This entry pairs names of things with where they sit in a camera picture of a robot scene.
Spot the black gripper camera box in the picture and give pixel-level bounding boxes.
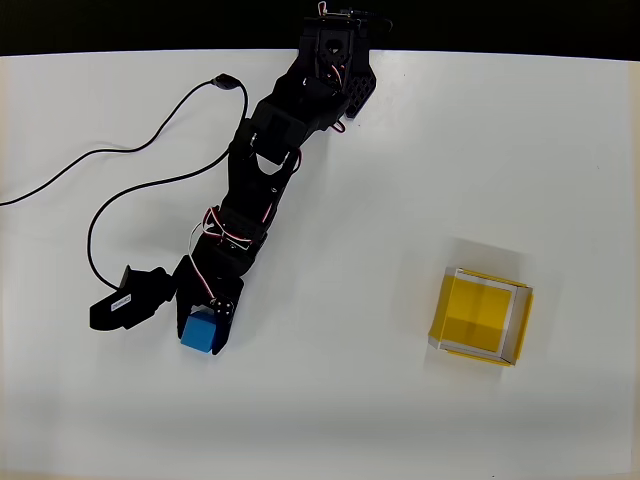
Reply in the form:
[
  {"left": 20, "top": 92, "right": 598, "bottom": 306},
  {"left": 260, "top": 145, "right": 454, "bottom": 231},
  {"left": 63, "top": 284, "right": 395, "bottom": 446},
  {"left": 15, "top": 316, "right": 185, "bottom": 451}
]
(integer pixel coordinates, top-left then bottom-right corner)
[{"left": 88, "top": 264, "right": 179, "bottom": 332}]

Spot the blue cube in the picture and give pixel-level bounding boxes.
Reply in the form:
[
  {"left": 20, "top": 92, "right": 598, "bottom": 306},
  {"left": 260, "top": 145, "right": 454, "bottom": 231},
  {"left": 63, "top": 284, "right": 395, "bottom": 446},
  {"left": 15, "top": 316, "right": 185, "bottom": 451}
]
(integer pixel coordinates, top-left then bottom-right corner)
[{"left": 179, "top": 308, "right": 220, "bottom": 355}]

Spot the red white servo wire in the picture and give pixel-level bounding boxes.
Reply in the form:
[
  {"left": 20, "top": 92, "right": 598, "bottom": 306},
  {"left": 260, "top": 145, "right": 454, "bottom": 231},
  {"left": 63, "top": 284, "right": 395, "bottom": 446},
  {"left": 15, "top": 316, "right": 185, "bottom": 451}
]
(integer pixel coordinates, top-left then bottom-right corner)
[{"left": 188, "top": 205, "right": 254, "bottom": 307}]

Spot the thin black camera cable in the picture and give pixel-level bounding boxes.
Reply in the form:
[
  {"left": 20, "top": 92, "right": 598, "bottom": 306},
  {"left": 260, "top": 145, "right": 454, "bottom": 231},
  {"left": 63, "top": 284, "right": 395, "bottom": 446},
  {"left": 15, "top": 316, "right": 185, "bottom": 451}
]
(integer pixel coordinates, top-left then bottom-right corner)
[{"left": 86, "top": 82, "right": 250, "bottom": 292}]

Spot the yellow open box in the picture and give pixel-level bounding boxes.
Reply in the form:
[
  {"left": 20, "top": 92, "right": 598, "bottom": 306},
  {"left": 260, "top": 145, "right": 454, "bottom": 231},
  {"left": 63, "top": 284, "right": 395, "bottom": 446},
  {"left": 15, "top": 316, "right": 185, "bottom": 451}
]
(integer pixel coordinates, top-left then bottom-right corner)
[{"left": 428, "top": 266, "right": 536, "bottom": 369}]

